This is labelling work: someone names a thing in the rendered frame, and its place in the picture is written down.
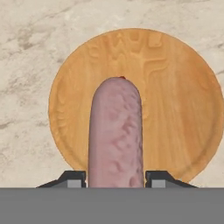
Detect round wooden plate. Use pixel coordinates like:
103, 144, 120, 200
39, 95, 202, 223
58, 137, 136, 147
47, 27, 224, 184

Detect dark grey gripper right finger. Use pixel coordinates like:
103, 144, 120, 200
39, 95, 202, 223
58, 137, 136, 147
144, 170, 198, 189

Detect pink sausage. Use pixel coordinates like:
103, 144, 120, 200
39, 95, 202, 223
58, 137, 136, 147
87, 75, 145, 189

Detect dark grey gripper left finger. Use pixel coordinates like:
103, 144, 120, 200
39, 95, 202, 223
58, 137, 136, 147
36, 170, 88, 189

